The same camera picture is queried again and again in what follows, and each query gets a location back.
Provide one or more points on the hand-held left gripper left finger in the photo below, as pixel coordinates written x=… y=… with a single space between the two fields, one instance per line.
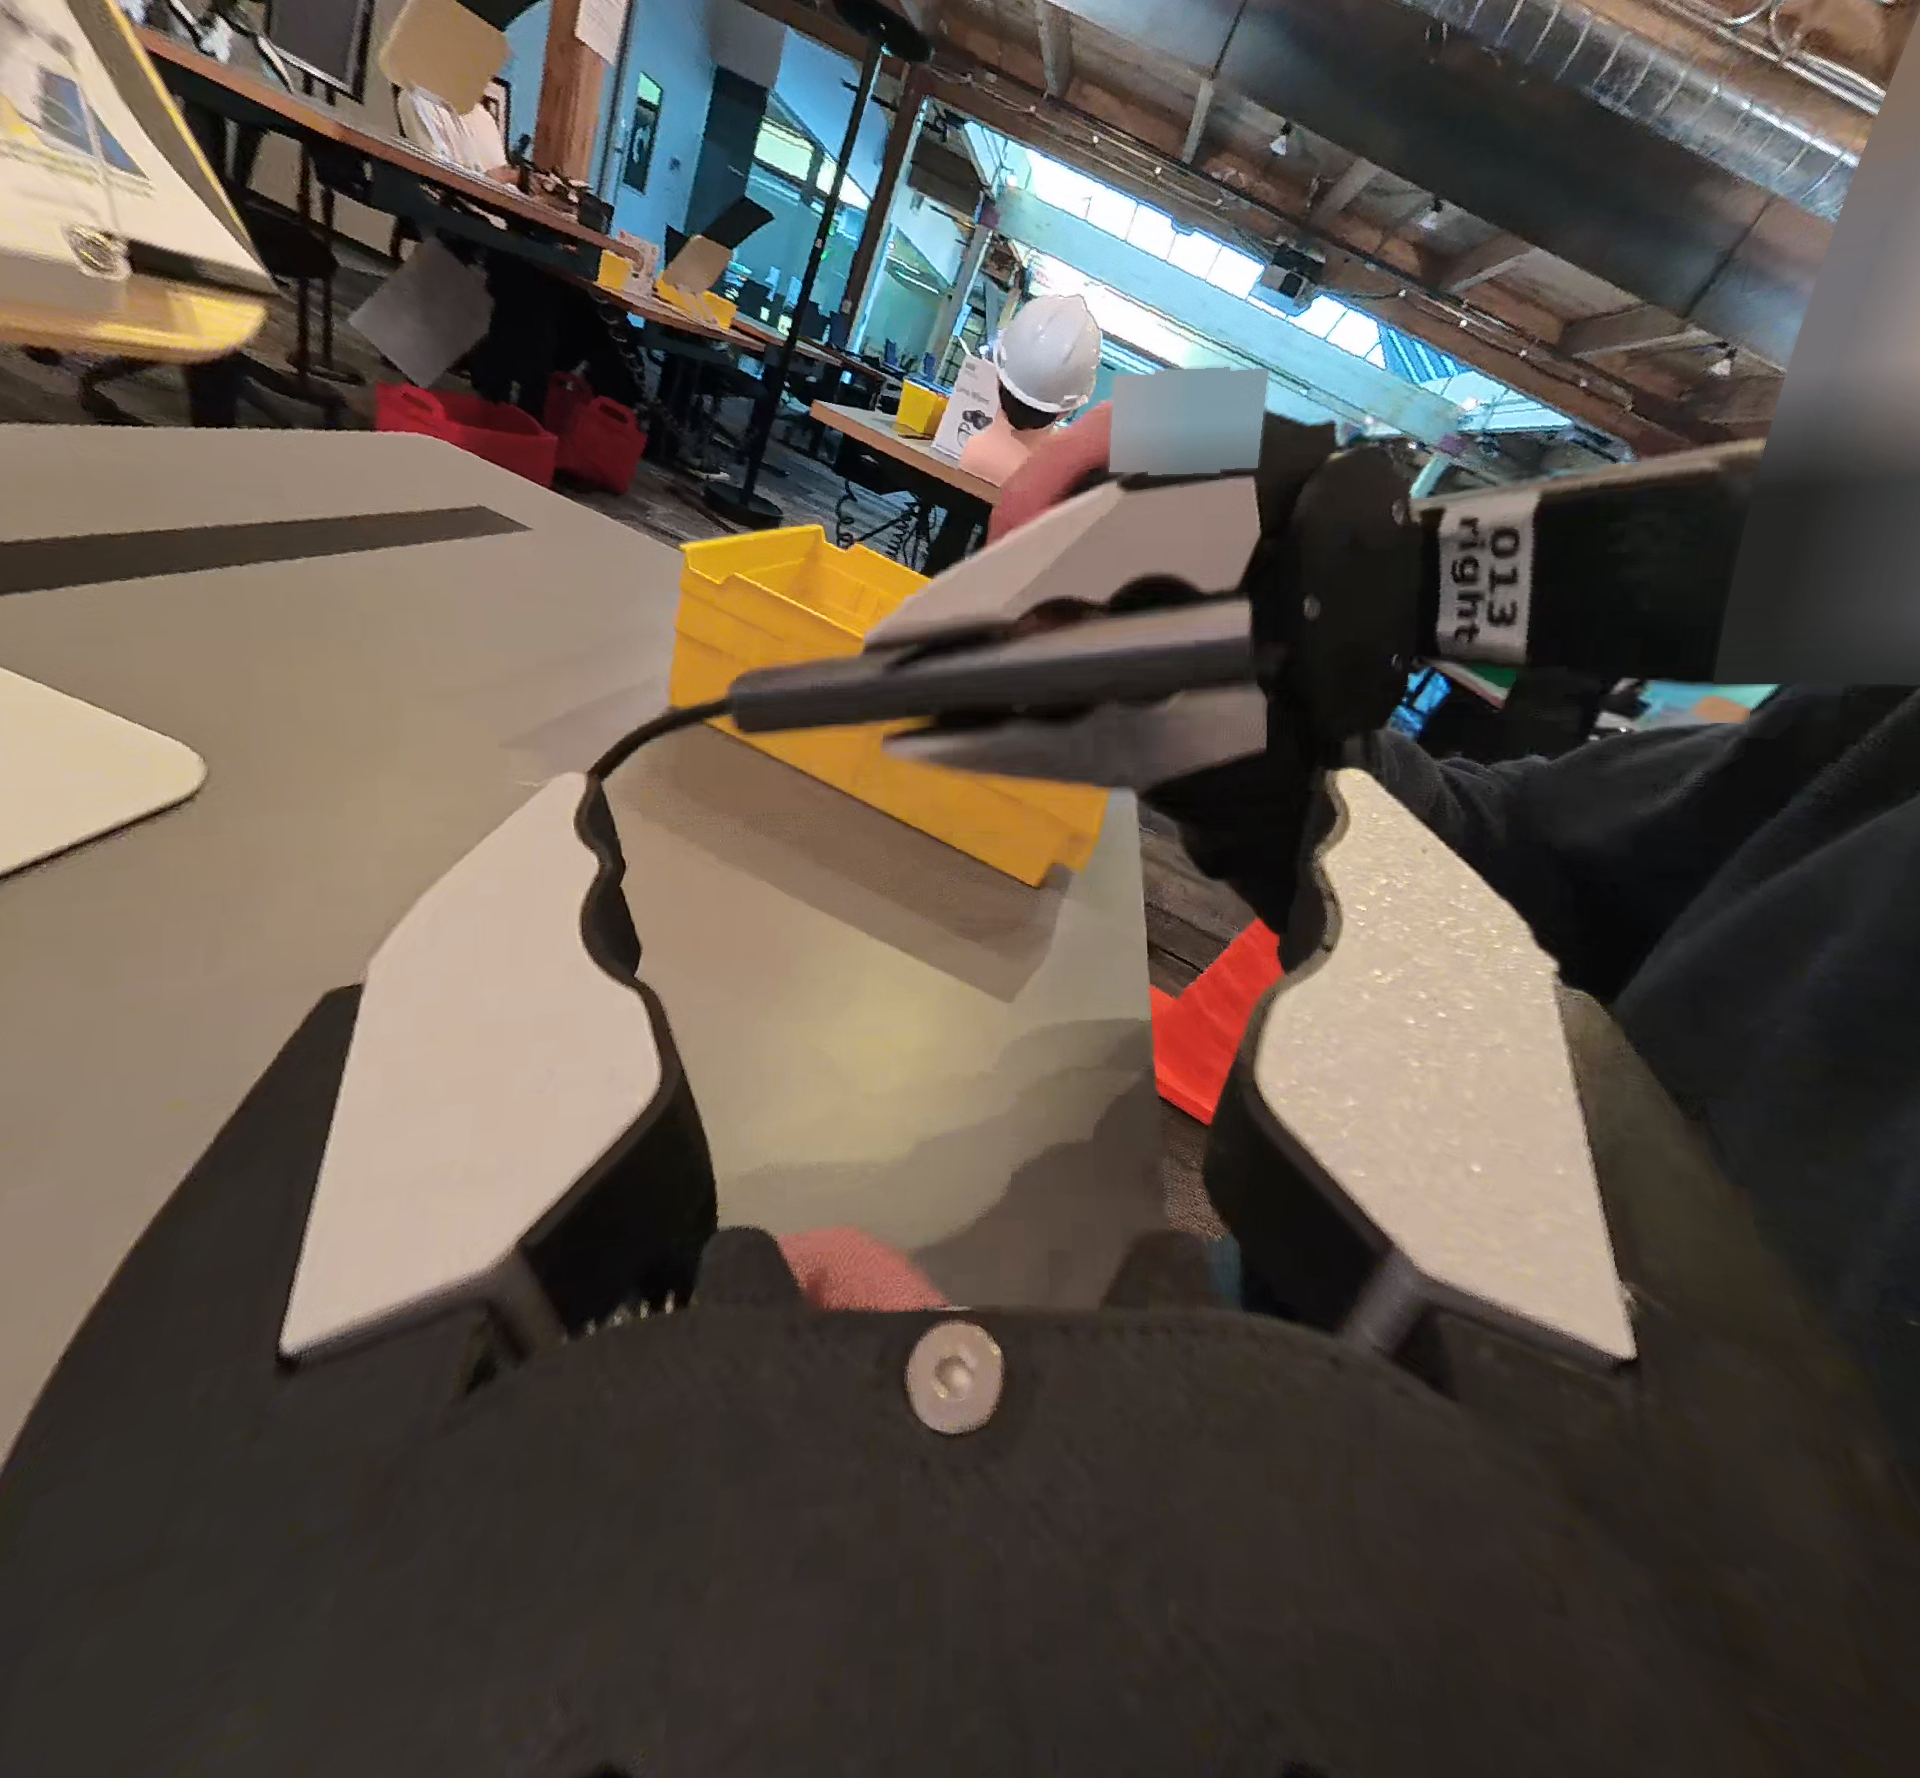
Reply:
x=482 y=1074

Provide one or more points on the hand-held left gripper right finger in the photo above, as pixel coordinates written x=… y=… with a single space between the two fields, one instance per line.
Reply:
x=1440 y=1089

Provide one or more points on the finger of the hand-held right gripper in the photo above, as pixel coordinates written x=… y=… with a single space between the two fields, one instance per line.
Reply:
x=1157 y=742
x=1142 y=541

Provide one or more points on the grey usb hub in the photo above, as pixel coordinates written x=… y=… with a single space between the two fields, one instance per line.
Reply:
x=976 y=683

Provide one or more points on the yellow plastic bin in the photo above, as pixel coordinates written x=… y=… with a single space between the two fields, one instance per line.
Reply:
x=780 y=609

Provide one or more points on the person's right forearm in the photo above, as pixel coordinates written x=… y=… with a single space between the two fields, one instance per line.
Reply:
x=1576 y=832

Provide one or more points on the person's right hand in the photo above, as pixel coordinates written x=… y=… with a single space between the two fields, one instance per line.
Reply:
x=1049 y=474

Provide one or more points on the pink mannequin head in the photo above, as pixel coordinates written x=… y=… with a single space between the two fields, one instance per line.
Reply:
x=998 y=447

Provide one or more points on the white product box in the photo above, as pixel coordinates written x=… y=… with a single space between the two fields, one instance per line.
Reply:
x=968 y=414

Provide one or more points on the white hard hat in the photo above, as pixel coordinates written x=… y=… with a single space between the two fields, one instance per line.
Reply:
x=1049 y=347

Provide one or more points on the orange traffic cone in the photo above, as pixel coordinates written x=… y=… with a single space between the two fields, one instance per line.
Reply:
x=1208 y=1028

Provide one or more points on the red bin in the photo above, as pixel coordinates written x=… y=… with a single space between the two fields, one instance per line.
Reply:
x=602 y=437
x=468 y=437

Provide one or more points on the white hanging paper sheet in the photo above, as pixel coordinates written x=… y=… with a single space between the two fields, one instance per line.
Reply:
x=419 y=317

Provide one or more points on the tan tilted board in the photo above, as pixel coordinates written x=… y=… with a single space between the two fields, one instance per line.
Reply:
x=445 y=46

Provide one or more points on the grey monitor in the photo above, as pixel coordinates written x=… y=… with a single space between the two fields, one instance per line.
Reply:
x=317 y=9

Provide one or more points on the large grey air duct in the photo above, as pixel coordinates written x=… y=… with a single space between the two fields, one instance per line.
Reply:
x=1501 y=24

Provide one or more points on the wooden post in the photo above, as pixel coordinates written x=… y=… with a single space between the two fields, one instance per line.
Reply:
x=587 y=37

